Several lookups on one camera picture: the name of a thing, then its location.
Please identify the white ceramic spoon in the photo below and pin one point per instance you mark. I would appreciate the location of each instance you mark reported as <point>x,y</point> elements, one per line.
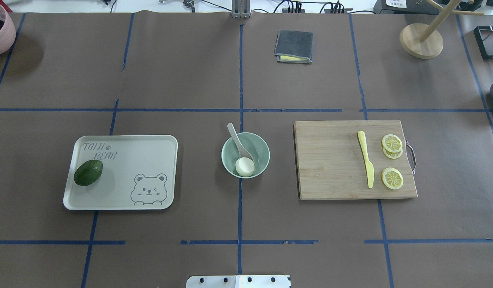
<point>242,151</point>

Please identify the white steamed bun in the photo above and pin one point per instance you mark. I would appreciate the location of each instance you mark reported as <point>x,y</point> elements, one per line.
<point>245,167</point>

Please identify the mint green bowl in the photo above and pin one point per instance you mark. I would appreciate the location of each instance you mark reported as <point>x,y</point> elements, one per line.
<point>255,145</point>

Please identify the pink bowl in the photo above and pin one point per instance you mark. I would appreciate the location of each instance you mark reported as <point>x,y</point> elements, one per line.
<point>7,30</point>

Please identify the wooden cutting board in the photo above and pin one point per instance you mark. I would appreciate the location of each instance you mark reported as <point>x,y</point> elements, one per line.
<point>330,161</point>

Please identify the yellow sponge under cloth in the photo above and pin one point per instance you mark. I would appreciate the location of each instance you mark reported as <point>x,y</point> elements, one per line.
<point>293,59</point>

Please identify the white bear serving tray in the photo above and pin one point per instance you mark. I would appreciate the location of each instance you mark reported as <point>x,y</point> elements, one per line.
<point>138,173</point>

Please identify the grey folded cloth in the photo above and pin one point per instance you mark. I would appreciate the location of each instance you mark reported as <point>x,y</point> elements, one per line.
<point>294,43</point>

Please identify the yellow plastic knife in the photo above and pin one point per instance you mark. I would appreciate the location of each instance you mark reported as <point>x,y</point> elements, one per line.
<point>368,164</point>

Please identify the lemon slice pair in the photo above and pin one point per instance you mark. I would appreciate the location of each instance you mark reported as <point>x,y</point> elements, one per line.
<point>392,146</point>

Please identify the lemon slice near edge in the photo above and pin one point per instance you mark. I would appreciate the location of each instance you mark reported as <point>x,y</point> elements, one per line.
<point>392,178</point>

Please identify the green avocado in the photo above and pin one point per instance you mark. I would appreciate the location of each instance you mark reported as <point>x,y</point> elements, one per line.
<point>88,173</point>

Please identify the wooden mug tree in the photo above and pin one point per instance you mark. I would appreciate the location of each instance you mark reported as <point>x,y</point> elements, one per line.
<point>423,40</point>

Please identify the glass rack tray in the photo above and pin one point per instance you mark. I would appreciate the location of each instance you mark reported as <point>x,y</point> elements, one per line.
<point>484,38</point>

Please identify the aluminium frame post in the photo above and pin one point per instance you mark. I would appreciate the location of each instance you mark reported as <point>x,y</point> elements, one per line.
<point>240,9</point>

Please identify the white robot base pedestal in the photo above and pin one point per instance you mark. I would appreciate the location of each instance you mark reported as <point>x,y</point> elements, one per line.
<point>239,281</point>

